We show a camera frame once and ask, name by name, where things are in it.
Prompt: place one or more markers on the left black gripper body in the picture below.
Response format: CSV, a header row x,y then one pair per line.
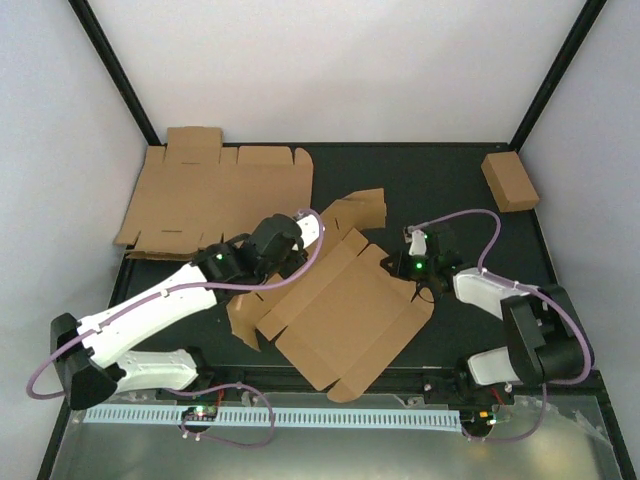
x,y
294,267

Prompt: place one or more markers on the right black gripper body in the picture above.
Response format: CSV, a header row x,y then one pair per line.
x,y
414,272

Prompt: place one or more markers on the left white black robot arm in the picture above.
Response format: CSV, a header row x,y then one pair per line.
x,y
95,357

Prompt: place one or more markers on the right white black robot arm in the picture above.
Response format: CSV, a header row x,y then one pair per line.
x,y
545,342

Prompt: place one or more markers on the folded small cardboard box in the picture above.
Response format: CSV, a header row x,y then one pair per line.
x,y
509,182

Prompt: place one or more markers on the stack of flat cardboard blanks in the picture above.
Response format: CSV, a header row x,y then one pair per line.
x,y
195,191

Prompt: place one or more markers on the metal front plate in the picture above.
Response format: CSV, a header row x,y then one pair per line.
x,y
560,438

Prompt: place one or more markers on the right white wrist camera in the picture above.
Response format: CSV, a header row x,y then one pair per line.
x,y
417,241

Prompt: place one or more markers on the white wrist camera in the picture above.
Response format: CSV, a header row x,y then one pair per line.
x,y
417,241
311,227

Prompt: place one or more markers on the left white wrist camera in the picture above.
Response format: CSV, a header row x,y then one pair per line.
x,y
311,227

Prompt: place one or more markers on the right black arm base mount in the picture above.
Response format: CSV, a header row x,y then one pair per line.
x,y
456,387

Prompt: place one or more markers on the black aluminium rail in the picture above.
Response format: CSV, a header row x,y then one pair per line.
x,y
338,387

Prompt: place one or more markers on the white slotted cable duct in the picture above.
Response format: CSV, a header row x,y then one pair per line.
x,y
281,417

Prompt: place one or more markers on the left black frame post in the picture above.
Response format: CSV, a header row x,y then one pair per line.
x,y
109,59

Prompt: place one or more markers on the black frame post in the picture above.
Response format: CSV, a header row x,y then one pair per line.
x,y
109,59
571,45

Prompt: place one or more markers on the right black frame post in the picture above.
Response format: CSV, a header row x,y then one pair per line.
x,y
571,45

